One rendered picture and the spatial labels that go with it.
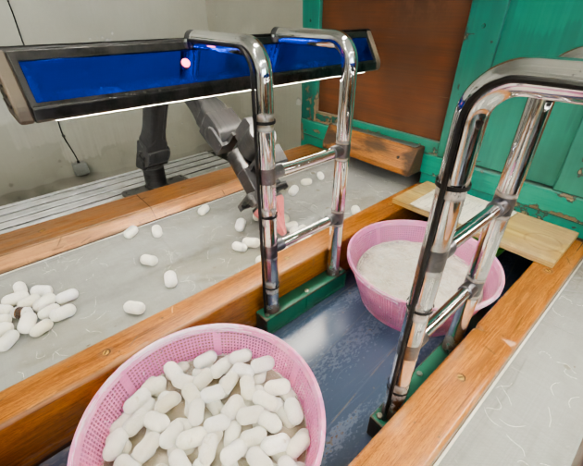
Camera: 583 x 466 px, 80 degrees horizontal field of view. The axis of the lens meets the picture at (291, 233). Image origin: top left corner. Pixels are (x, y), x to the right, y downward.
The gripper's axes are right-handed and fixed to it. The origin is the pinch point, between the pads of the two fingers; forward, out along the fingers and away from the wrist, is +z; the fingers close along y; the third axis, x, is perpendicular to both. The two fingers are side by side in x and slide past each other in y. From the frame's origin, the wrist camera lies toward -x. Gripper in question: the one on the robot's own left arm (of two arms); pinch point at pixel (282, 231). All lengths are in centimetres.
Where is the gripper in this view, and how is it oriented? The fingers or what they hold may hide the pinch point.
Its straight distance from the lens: 72.9
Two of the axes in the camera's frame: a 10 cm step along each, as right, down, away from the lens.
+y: 7.5, -3.5, 5.6
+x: -4.5, 3.5, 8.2
